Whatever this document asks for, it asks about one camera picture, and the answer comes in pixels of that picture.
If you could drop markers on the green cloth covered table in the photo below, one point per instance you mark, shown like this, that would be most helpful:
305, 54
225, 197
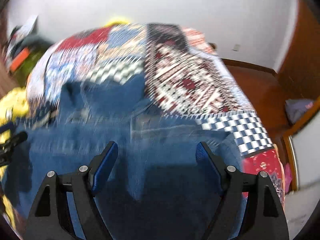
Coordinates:
22, 72

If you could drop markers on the pink croc shoe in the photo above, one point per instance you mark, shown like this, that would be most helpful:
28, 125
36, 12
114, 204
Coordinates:
288, 177

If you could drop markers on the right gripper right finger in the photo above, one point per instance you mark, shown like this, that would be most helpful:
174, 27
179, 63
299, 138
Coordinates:
247, 200

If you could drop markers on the patchwork patterned bedspread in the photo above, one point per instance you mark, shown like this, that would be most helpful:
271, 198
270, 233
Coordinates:
181, 80

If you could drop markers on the dark grey plush item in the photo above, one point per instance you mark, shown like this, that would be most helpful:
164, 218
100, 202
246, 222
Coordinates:
36, 41

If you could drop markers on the orange box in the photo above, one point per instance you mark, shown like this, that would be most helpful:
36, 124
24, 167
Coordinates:
19, 59

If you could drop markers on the blue denim jacket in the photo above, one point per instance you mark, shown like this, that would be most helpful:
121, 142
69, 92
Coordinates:
156, 189

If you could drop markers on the yellow printed garment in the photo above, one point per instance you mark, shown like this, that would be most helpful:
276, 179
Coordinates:
13, 105

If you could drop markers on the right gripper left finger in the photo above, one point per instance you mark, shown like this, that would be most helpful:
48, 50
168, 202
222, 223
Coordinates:
63, 197

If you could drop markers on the yellow plush pillow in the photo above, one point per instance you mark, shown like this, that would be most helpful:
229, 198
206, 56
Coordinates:
118, 20

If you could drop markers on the white wall socket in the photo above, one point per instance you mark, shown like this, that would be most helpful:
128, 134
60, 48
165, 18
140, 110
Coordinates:
236, 47

